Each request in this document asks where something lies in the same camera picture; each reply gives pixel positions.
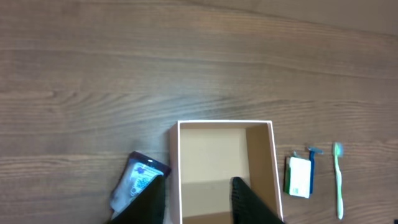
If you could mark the green white soap packet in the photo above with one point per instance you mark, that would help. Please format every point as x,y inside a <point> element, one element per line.
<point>297,176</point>

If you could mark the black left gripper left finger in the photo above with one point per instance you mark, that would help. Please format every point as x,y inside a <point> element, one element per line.
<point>147,208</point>

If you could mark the clear pump sanitizer bottle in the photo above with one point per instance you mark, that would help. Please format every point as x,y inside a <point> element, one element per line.
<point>139,172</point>

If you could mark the green white toothbrush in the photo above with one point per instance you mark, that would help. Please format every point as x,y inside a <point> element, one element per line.
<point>337,153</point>

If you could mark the blue disposable razor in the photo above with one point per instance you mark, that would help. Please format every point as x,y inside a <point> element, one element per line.
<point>312,152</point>

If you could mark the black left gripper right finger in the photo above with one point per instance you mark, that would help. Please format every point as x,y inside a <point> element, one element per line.
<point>247,207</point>

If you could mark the white cardboard box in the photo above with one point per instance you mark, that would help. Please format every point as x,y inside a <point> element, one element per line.
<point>206,154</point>

